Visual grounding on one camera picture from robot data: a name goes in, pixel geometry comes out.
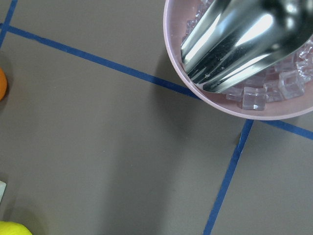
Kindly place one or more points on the orange fruit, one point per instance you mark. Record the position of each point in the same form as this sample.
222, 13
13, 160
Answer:
3, 84

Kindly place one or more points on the pink bowl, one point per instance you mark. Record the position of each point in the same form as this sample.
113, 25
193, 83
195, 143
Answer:
176, 14

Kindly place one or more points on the metal ice scoop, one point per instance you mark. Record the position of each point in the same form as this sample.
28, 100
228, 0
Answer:
236, 39

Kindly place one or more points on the clear ice cubes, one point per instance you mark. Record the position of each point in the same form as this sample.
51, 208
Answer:
283, 80

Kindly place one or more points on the bamboo cutting board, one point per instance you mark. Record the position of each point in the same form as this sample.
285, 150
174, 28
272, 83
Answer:
2, 189

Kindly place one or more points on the yellow lemon near edge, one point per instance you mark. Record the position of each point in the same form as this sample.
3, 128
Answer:
12, 228

